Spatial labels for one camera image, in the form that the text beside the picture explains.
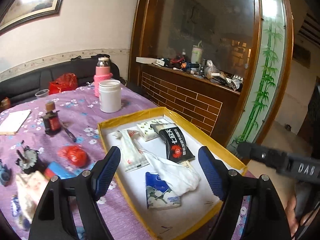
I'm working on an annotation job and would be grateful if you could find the blue white tissue pack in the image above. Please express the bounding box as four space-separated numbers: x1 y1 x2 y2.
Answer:
145 172 181 210

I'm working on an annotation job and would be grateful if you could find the clear plastic cup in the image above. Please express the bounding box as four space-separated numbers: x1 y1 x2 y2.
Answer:
35 89 49 99

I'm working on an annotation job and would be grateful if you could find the yellow shallow cardboard box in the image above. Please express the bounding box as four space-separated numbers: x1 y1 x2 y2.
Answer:
98 107 247 239

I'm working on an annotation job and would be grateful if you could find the wooden brick-pattern cabinet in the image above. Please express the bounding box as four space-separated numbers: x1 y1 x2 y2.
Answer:
127 0 295 153

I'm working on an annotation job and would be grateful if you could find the purple floral tablecloth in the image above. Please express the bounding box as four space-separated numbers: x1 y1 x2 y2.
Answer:
0 84 251 240

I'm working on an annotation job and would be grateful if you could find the framed painting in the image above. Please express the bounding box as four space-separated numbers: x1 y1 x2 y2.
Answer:
1 0 62 34

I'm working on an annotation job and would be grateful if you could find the red plastic bag on sofa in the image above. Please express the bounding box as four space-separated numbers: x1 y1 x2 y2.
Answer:
49 73 78 95

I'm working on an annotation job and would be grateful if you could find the black leather sofa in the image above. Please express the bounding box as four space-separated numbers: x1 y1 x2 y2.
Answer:
0 57 121 106

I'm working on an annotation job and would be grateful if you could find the white cloth in box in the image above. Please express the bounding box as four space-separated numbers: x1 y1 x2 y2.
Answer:
133 139 201 196

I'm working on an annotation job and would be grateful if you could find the red crumpled plastic bag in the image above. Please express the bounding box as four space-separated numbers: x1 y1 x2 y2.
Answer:
58 146 87 167

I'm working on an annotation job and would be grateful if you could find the pink thermos bottle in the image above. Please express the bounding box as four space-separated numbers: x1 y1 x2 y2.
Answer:
94 56 113 97

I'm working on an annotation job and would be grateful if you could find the bamboo print glass panel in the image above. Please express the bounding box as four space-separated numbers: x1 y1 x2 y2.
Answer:
228 0 286 151

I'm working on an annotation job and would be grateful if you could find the dark ink bottle with cork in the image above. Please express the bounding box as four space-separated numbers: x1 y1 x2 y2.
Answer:
42 101 61 136

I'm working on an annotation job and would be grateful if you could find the white green leaf tissue pack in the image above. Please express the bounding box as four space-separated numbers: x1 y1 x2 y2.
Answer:
136 118 169 141

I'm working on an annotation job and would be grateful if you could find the white notepad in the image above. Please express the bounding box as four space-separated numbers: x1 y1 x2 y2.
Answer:
0 109 31 135

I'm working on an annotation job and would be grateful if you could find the black small gadget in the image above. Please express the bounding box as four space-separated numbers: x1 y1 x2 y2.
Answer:
15 146 46 174

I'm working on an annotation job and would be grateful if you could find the pink tissue pack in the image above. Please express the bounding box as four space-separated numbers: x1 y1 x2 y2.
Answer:
44 162 75 179

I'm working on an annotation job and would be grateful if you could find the white flat box on cabinet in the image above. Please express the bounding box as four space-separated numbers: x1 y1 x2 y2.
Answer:
136 57 164 66

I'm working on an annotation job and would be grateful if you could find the black pen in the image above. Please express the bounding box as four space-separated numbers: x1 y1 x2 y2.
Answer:
60 122 76 142

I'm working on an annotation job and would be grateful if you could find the white plastic sachet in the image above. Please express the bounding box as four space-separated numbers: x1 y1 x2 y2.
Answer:
113 129 149 172

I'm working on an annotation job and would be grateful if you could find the white green tumbler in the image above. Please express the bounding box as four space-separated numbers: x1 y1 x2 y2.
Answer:
191 41 203 63

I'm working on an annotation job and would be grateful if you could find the brown small jar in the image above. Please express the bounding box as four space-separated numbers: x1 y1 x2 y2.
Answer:
1 98 11 111

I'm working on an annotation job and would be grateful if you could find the blue small sock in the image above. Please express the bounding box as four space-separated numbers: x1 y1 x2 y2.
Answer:
0 160 12 186

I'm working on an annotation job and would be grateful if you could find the cream white cloth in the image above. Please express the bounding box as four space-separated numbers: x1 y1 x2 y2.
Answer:
15 171 48 223

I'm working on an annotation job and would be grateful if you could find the black snack packet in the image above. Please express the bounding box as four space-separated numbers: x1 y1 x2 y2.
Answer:
150 123 195 163

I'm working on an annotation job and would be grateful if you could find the person's right hand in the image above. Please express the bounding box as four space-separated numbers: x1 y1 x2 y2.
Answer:
285 195 319 239

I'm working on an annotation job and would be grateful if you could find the white plastic jar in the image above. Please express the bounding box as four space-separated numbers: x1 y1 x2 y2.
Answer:
99 79 121 113

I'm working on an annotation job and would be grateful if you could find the blue white patterned cloth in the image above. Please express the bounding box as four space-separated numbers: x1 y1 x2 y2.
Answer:
11 195 33 231

